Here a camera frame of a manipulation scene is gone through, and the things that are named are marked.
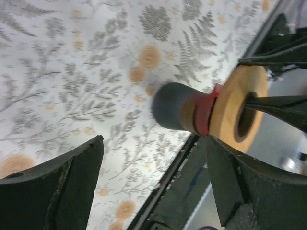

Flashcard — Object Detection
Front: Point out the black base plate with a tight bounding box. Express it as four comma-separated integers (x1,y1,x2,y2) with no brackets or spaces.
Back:
128,135,222,230

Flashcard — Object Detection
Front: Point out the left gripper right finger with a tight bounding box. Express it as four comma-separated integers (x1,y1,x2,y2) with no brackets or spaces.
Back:
205,135,307,230

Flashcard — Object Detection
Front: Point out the floral tablecloth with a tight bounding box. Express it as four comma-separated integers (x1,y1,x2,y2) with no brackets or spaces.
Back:
0,0,277,230

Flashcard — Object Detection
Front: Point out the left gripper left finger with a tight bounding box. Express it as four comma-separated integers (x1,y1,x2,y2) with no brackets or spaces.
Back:
0,135,104,230

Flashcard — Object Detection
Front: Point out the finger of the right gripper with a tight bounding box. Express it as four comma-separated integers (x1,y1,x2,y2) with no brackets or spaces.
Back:
244,95,307,133
238,35,307,74

